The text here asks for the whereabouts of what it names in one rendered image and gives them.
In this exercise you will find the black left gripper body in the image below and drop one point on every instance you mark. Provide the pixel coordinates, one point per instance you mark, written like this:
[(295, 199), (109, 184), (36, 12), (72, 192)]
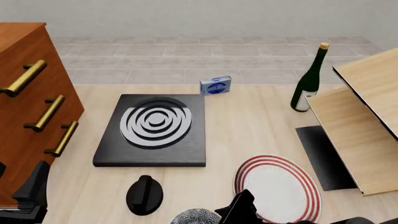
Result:
[(21, 214)]

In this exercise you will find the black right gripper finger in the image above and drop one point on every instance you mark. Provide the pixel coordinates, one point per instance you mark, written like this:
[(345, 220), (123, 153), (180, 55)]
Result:
[(242, 207), (223, 215)]

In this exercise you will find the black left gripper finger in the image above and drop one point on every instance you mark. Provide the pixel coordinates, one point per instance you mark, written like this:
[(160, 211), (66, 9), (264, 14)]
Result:
[(2, 170), (34, 184)]

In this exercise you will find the black and white patterned bowl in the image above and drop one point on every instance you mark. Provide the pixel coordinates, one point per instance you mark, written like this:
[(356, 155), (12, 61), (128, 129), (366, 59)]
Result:
[(194, 217)]

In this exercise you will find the round black stove knob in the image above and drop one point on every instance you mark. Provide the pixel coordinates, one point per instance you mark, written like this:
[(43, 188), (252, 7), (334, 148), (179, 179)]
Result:
[(144, 196)]

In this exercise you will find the flat black stove plate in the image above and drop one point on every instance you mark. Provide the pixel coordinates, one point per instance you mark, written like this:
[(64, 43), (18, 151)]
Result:
[(155, 149)]

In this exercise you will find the wooden cabinet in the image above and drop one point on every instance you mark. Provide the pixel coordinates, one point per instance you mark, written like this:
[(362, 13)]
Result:
[(18, 140)]

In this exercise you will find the white plate with red rings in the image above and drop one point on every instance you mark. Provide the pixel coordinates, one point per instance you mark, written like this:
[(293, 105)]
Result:
[(280, 189)]

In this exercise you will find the blue printed food box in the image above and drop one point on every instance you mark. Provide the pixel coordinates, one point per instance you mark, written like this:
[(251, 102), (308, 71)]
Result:
[(215, 86)]

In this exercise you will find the pale wooden wine rack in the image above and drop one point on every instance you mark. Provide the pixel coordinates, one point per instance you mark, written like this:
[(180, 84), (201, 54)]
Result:
[(348, 140)]

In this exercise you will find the dark green wine bottle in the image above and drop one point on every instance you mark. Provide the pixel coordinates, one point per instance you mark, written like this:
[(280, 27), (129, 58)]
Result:
[(306, 87)]

